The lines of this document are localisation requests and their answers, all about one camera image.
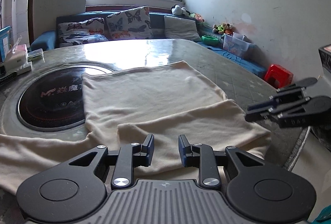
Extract cream knit garment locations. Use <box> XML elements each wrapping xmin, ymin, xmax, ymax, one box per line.
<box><xmin>1</xmin><ymin>61</ymin><xmax>271</xmax><ymax>194</ymax></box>

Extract red plastic stool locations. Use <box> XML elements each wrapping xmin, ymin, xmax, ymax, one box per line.
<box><xmin>264</xmin><ymin>64</ymin><xmax>293</xmax><ymax>89</ymax></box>

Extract blue sofa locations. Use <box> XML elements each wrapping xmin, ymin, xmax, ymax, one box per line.
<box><xmin>29</xmin><ymin>6</ymin><xmax>266</xmax><ymax>78</ymax></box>

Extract clear plastic storage box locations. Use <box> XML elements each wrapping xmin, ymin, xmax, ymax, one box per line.
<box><xmin>223</xmin><ymin>34</ymin><xmax>256</xmax><ymax>59</ymax></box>

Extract green brown plush toy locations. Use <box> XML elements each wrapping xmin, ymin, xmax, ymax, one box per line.
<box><xmin>212</xmin><ymin>23</ymin><xmax>233</xmax><ymax>36</ymax></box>

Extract green plastic basin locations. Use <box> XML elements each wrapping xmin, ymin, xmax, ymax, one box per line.
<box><xmin>201</xmin><ymin>36</ymin><xmax>220</xmax><ymax>47</ymax></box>

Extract round black induction cooktop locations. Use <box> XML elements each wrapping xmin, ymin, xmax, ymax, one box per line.
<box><xmin>16</xmin><ymin>64</ymin><xmax>113</xmax><ymax>132</ymax></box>

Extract plain beige cushion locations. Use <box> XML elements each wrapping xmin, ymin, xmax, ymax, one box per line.
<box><xmin>164</xmin><ymin>16</ymin><xmax>201</xmax><ymax>42</ymax></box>

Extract butterfly pillow lying flat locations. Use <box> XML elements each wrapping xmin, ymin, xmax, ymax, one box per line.
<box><xmin>58</xmin><ymin>18</ymin><xmax>108</xmax><ymax>47</ymax></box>

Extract butterfly pillow upright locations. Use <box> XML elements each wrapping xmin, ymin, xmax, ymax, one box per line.
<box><xmin>106</xmin><ymin>6</ymin><xmax>153</xmax><ymax>40</ymax></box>

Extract white plush toy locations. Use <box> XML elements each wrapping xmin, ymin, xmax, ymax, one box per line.
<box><xmin>171</xmin><ymin>5</ymin><xmax>191</xmax><ymax>17</ymax></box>

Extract teal round tray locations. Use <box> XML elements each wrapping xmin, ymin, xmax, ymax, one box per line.
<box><xmin>0</xmin><ymin>70</ymin><xmax>17</xmax><ymax>87</ymax></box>

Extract white box stack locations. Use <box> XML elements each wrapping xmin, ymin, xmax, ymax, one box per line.
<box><xmin>1</xmin><ymin>52</ymin><xmax>32</xmax><ymax>77</ymax></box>

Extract clear plastic bag pink contents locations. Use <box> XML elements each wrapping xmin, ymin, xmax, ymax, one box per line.
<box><xmin>6</xmin><ymin>36</ymin><xmax>28</xmax><ymax>60</ymax></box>

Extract blue white storage cabinet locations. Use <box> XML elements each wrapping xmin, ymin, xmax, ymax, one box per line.
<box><xmin>0</xmin><ymin>25</ymin><xmax>12</xmax><ymax>63</ymax></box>

